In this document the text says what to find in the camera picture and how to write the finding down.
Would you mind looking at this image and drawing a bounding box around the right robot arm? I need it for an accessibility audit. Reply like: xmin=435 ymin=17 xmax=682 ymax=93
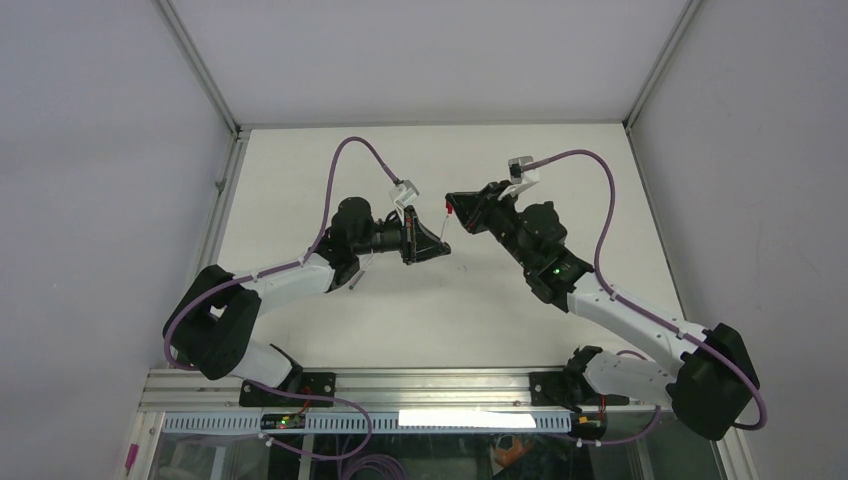
xmin=445 ymin=182 xmax=768 ymax=440

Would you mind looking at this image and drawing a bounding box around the white black marker pen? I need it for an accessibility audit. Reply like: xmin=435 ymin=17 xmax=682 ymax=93
xmin=348 ymin=254 xmax=375 ymax=290

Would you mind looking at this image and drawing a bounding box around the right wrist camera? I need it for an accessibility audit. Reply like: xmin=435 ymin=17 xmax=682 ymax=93
xmin=498 ymin=156 xmax=540 ymax=200

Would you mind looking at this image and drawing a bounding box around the orange object under table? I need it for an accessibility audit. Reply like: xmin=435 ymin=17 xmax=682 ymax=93
xmin=492 ymin=435 xmax=535 ymax=468

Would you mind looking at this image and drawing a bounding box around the white slotted cable duct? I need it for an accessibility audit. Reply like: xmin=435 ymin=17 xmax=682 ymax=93
xmin=162 ymin=409 xmax=572 ymax=436

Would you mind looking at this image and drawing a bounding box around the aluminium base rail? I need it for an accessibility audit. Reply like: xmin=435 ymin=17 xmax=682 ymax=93
xmin=139 ymin=368 xmax=670 ymax=413

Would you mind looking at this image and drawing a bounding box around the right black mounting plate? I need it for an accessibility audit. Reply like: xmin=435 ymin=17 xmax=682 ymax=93
xmin=528 ymin=370 xmax=631 ymax=411

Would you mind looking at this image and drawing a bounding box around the black mounting plate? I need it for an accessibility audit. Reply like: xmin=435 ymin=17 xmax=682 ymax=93
xmin=528 ymin=370 xmax=631 ymax=411
xmin=238 ymin=371 xmax=337 ymax=409

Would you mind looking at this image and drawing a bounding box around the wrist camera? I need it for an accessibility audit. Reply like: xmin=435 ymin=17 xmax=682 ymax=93
xmin=389 ymin=180 xmax=420 ymax=216
xmin=498 ymin=156 xmax=540 ymax=200

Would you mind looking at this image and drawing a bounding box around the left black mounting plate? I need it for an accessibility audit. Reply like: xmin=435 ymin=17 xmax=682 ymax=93
xmin=238 ymin=371 xmax=337 ymax=409

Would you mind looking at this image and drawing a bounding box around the thin white red pen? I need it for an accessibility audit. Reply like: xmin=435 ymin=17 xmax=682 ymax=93
xmin=439 ymin=213 xmax=451 ymax=244

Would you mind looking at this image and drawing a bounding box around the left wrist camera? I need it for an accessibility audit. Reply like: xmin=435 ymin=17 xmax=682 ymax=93
xmin=389 ymin=180 xmax=420 ymax=216

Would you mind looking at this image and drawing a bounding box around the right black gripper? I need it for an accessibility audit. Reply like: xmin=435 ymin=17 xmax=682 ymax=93
xmin=446 ymin=181 xmax=534 ymax=271

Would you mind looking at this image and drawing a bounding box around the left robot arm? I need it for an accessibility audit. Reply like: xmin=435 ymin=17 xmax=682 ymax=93
xmin=163 ymin=197 xmax=451 ymax=406

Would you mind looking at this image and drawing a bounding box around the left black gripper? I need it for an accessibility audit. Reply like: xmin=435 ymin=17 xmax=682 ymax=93
xmin=352 ymin=206 xmax=450 ymax=266

